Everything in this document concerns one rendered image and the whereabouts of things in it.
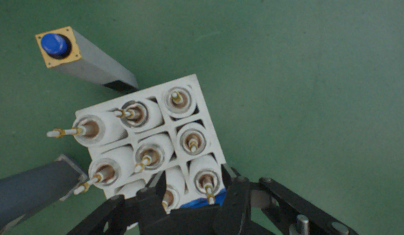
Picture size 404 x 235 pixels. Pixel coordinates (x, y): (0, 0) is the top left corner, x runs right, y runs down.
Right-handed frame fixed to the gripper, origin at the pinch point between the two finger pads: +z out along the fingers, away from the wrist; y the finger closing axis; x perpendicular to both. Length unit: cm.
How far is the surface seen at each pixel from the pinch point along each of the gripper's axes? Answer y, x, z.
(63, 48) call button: -24.1, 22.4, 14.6
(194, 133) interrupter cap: 0.6, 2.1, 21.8
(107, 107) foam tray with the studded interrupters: -25.4, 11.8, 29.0
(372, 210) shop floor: 90, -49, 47
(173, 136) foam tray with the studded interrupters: -6.2, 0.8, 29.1
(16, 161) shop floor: -74, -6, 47
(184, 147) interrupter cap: -2.2, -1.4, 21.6
